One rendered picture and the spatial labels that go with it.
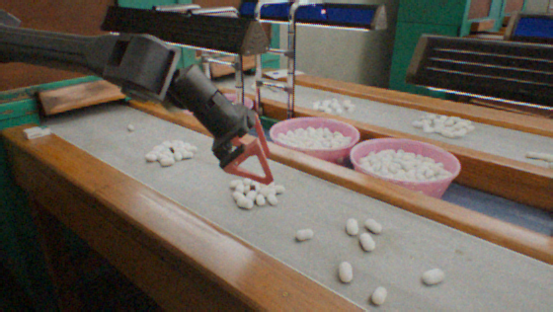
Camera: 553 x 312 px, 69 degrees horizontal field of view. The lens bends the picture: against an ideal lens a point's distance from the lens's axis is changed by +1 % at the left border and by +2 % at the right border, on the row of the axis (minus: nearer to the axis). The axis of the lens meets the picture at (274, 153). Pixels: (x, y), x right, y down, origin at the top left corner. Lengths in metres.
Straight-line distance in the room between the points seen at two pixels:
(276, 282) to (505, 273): 0.39
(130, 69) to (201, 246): 0.33
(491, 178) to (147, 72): 0.89
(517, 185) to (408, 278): 0.52
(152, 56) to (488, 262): 0.64
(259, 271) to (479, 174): 0.70
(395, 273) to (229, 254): 0.28
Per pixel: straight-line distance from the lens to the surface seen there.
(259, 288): 0.63
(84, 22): 1.54
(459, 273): 0.76
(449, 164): 1.12
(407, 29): 3.66
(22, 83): 1.48
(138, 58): 0.57
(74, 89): 1.49
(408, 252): 0.78
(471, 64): 0.64
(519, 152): 1.32
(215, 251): 0.71
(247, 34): 0.87
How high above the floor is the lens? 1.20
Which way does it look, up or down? 24 degrees down
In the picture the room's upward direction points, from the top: straight up
